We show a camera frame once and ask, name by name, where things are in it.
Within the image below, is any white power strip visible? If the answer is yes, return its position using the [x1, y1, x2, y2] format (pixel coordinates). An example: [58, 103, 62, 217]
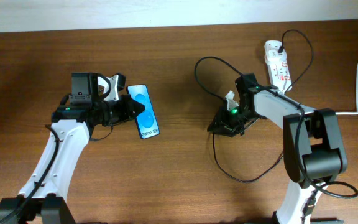
[264, 40, 292, 93]

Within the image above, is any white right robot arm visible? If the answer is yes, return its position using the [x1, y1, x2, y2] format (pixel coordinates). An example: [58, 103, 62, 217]
[208, 73, 347, 223]

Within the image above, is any white power strip cord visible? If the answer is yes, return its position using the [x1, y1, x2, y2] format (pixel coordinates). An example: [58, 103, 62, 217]
[334, 55, 358, 116]

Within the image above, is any white charger adapter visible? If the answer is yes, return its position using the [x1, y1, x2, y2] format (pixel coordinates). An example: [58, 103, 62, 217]
[265, 49, 287, 65]

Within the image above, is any black charging cable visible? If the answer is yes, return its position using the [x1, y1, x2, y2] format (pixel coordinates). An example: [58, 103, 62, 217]
[211, 29, 315, 184]

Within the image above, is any blue smartphone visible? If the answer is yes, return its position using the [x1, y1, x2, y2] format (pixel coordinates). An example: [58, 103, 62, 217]
[126, 84, 160, 139]

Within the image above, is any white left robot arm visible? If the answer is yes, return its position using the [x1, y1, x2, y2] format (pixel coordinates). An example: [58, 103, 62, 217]
[0, 94, 145, 223]

